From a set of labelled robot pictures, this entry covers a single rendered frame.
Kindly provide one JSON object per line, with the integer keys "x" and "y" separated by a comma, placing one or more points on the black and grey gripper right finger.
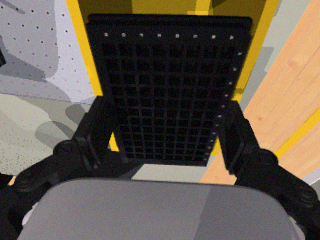
{"x": 258, "y": 168}

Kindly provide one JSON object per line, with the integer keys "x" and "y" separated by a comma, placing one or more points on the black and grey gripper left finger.
{"x": 70, "y": 160}

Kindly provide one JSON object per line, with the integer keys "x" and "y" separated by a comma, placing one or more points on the yellow open-top bin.
{"x": 261, "y": 11}

